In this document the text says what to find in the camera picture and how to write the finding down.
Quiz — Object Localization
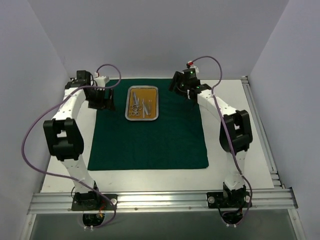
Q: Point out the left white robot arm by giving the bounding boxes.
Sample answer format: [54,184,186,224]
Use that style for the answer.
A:
[43,70,116,210]

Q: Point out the steel tweezers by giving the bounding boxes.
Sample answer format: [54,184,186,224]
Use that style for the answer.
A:
[142,99,150,118]

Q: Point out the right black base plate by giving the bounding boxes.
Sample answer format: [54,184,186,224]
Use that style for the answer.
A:
[206,190,252,209]

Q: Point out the steel tray with orange liner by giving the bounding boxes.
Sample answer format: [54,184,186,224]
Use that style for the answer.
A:
[125,85,159,121]

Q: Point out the front aluminium rail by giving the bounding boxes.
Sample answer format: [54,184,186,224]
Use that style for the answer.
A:
[27,188,298,214]

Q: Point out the purple cable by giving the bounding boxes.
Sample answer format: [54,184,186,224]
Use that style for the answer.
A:
[186,56,254,225]
[20,64,123,230]

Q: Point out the steel forceps with rings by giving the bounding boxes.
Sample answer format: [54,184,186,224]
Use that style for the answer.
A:
[129,104,143,117]

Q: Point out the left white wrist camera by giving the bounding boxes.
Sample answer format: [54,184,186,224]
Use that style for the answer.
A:
[94,75,110,87]

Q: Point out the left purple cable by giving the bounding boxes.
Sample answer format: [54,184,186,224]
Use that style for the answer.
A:
[20,64,123,230]

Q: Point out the back aluminium rail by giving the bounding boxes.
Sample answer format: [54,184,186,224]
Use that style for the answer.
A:
[70,75,250,82]

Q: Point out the steel scissors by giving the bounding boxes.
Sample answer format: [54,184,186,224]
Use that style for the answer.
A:
[132,92,140,111]

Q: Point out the green surgical cloth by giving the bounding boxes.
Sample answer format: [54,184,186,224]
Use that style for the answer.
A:
[88,79,209,171]

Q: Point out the aluminium frame rail right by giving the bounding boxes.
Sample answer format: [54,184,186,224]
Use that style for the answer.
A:
[241,76,285,189]

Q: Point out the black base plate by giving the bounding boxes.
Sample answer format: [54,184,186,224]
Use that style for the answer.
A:
[71,192,118,212]
[206,190,252,209]

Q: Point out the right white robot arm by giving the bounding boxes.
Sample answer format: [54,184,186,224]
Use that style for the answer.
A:
[169,68,253,207]

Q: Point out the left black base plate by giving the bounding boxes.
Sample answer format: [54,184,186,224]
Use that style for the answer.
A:
[71,192,118,212]

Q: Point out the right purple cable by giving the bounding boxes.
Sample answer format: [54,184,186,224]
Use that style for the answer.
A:
[186,56,254,225]

